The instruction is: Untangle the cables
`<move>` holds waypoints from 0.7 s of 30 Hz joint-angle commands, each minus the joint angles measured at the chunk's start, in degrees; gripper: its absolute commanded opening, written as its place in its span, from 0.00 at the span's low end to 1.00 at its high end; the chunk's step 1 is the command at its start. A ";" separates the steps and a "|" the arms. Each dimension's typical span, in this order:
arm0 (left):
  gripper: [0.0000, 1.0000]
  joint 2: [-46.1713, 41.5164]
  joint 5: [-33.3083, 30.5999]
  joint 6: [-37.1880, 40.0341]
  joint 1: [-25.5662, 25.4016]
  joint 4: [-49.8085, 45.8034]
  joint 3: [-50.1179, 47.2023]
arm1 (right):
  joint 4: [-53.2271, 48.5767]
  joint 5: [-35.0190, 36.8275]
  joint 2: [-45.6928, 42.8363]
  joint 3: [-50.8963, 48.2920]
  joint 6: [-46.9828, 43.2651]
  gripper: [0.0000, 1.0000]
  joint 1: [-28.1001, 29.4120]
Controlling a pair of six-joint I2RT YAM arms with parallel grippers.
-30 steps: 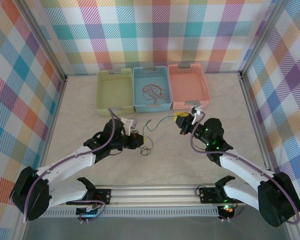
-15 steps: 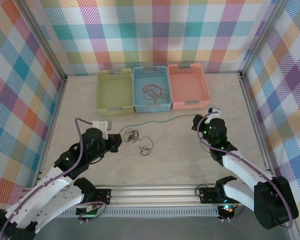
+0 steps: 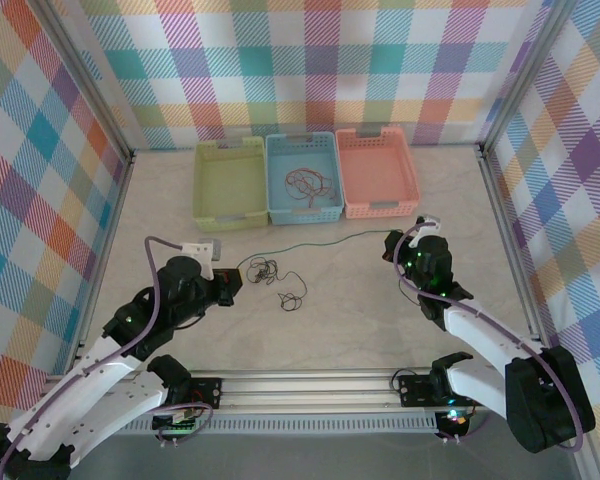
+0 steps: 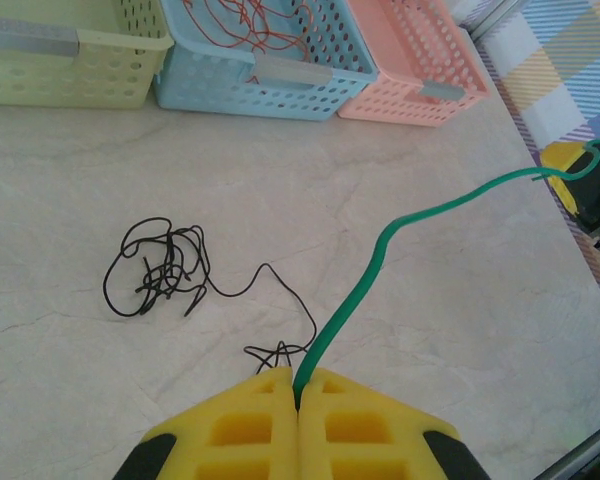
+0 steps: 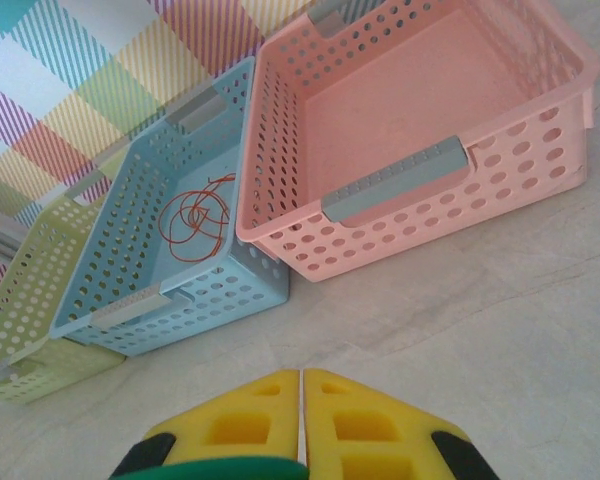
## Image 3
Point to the pink perforated plastic basket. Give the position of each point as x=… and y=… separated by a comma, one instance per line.
x=375, y=170

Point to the green controller board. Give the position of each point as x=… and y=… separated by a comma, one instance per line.
x=177, y=421
x=455, y=419

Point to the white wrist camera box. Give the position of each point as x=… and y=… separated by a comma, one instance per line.
x=427, y=222
x=200, y=250

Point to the blue perforated plastic basket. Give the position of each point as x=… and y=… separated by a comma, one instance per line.
x=300, y=152

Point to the aluminium side rail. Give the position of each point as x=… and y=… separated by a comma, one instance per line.
x=517, y=250
x=105, y=235

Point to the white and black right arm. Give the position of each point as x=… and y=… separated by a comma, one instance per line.
x=480, y=330

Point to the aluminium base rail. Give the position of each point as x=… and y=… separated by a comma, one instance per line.
x=305, y=390

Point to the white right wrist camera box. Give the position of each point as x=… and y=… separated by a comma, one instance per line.
x=427, y=222

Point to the aluminium frame post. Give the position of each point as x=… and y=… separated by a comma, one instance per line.
x=522, y=80
x=90, y=85

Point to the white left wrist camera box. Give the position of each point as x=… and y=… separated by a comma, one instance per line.
x=200, y=250

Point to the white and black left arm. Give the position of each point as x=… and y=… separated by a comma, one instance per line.
x=105, y=380

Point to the green perforated plastic basket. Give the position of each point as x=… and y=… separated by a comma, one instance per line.
x=225, y=175

